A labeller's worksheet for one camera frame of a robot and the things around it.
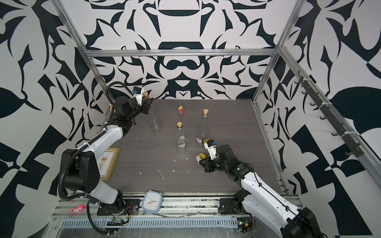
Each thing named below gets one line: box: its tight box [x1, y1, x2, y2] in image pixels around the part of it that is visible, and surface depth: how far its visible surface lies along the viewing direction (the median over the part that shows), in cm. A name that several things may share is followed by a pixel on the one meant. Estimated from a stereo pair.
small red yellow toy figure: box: [177, 105, 185, 115], surface depth 110 cm
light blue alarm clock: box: [141, 189, 163, 214], surface depth 75 cm
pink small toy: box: [69, 204, 85, 216], surface depth 74 cm
